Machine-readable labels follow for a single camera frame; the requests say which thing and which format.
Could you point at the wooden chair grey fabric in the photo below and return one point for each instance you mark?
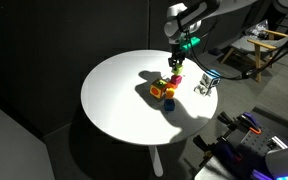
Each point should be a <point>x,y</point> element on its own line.
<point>260,43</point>

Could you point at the yellow ball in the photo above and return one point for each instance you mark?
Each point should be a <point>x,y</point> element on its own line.
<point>169,93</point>

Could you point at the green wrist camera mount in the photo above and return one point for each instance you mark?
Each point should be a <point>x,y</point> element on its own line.
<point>189,42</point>

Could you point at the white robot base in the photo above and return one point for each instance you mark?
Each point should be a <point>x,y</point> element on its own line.
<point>285,161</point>

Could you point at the orange cube with holes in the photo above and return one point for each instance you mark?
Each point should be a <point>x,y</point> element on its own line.
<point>158,88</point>

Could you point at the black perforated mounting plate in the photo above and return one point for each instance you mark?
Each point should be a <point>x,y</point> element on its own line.
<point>259,141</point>

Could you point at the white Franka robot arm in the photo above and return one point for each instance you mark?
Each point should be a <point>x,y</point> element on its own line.
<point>175,28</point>

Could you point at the pink block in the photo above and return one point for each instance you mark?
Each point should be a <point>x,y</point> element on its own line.
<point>176,79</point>

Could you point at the white table base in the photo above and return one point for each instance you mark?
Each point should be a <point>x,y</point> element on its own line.
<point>156,161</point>

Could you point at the blue block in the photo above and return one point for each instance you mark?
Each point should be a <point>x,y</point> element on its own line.
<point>169,105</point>

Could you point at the small orange block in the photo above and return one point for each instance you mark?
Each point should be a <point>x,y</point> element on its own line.
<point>171,85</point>

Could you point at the black clamp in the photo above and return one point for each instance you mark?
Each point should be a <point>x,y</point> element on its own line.
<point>230,120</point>
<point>205,148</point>

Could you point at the silver aluminium rail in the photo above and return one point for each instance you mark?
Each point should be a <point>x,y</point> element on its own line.
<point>278,142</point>

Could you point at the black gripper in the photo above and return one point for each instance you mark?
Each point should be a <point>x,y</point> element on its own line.
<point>177,52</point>

